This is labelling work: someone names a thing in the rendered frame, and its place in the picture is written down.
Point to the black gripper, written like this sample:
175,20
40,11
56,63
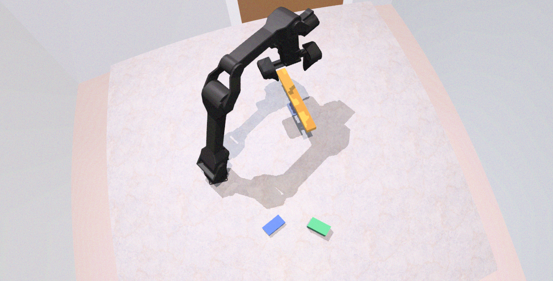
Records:
310,53

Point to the orange bar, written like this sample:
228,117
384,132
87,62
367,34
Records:
296,100

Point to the green block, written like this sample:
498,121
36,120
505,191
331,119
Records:
318,226

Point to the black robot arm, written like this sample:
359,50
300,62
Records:
282,27

